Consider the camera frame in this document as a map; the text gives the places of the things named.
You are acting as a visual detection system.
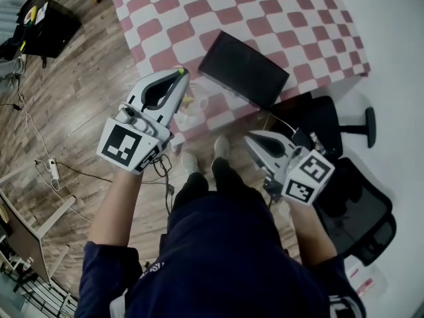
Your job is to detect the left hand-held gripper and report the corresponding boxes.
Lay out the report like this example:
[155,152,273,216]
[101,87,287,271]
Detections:
[95,70,190,176]

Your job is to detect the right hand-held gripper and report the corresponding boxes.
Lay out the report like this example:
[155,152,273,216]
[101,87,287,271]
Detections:
[244,130,335,207]

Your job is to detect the clear plastic glass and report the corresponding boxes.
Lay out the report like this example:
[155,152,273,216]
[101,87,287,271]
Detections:
[174,81,210,127]

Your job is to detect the person's left forearm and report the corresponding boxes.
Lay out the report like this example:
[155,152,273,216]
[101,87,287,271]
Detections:
[88,169,145,250]

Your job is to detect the person's right forearm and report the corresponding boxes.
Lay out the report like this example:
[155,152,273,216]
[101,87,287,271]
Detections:
[288,199,339,266]

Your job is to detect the black power bank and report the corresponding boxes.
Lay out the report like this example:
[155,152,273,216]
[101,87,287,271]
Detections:
[293,127,314,150]

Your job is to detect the small clear bottle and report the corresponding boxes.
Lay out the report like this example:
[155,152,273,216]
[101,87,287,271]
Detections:
[309,131,327,154]

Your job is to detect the person's right white shoe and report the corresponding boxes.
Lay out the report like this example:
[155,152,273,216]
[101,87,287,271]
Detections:
[213,135,231,160]

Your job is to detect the person's white shoe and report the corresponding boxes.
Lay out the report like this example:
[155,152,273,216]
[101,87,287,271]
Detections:
[213,135,231,160]
[181,151,200,178]

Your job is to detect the person's black trousers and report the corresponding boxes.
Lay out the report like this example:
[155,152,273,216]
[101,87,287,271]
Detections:
[172,156,266,213]

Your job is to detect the person's left white shoe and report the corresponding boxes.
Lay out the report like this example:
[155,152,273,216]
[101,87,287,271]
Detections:
[181,151,200,178]

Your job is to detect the black rectangular box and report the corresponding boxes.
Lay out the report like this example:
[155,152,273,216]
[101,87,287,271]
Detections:
[197,30,291,109]

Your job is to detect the black office chair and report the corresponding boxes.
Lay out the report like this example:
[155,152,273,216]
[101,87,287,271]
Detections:
[270,94,398,268]

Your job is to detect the black cabinet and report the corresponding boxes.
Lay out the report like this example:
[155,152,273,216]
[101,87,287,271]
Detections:
[16,0,83,59]

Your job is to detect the person's navy shirt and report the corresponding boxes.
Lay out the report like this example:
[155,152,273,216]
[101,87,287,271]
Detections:
[74,190,367,318]

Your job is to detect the white power strip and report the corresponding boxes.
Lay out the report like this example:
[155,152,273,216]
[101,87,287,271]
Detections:
[48,157,62,180]

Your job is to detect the red white checkered tablecloth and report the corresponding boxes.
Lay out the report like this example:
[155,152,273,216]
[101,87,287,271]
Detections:
[105,0,371,145]

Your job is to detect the clear red-labelled package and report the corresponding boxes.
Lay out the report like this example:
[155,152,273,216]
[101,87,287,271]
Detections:
[344,260,389,306]

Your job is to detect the light wooden desk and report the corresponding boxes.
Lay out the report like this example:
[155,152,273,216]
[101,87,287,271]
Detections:
[0,167,77,285]

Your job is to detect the thin white charging cable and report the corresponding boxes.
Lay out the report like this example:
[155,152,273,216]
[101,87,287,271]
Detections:
[268,113,299,134]

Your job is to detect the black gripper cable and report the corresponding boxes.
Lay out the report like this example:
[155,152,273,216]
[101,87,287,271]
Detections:
[152,153,177,212]

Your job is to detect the black floor cable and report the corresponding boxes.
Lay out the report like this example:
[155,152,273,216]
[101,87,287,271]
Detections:
[0,101,114,184]

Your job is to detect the white floor cable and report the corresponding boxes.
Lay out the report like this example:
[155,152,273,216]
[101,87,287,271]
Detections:
[16,91,94,224]

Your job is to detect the metal wire rack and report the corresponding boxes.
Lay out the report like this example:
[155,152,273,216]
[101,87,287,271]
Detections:
[0,270,79,318]

